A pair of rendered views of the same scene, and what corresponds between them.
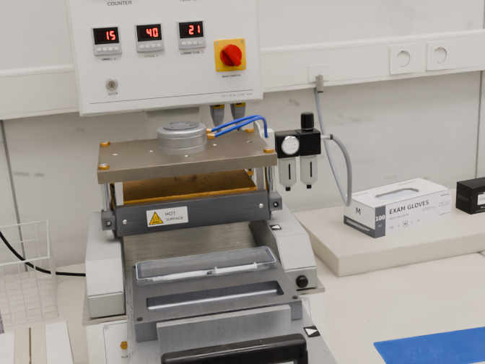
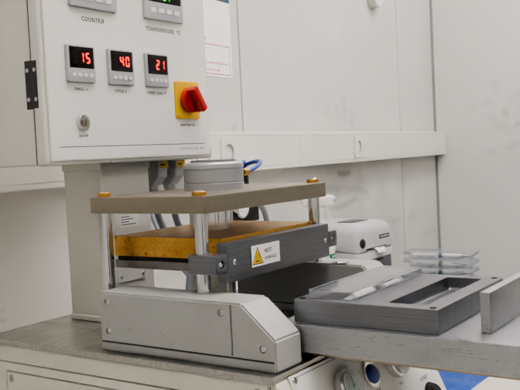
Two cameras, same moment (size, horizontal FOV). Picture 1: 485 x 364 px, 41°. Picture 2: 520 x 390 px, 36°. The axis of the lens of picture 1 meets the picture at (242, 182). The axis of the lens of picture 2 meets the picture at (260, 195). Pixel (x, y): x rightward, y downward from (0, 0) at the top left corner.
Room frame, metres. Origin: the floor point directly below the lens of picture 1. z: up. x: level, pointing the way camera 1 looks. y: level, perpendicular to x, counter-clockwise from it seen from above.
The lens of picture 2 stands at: (0.26, 0.79, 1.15)
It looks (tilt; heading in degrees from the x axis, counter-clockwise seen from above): 3 degrees down; 314
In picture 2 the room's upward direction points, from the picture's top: 3 degrees counter-clockwise
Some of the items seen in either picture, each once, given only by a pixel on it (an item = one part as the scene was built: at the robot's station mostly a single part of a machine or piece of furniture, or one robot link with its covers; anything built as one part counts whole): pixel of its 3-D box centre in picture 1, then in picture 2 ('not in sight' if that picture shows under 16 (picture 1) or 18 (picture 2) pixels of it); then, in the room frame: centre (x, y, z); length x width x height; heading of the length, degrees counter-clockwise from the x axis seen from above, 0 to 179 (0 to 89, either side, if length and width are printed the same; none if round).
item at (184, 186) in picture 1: (190, 173); (220, 221); (1.02, 0.08, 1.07); 0.22 x 0.17 x 0.10; 100
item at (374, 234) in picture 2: not in sight; (338, 252); (1.58, -0.86, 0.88); 0.25 x 0.20 x 0.17; 9
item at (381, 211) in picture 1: (397, 206); not in sight; (1.45, -0.36, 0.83); 0.23 x 0.12 x 0.07; 116
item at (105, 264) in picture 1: (105, 258); (194, 325); (0.93, 0.22, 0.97); 0.25 x 0.05 x 0.07; 10
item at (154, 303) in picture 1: (211, 289); (402, 298); (0.76, 0.05, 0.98); 0.20 x 0.17 x 0.03; 100
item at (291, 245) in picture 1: (281, 237); (323, 285); (0.97, -0.06, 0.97); 0.26 x 0.05 x 0.07; 10
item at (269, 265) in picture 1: (206, 269); (368, 287); (0.80, 0.06, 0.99); 0.18 x 0.06 x 0.02; 100
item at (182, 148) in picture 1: (194, 157); (206, 207); (1.05, 0.08, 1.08); 0.31 x 0.24 x 0.13; 100
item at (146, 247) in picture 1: (190, 245); (201, 325); (1.05, 0.10, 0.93); 0.46 x 0.35 x 0.01; 10
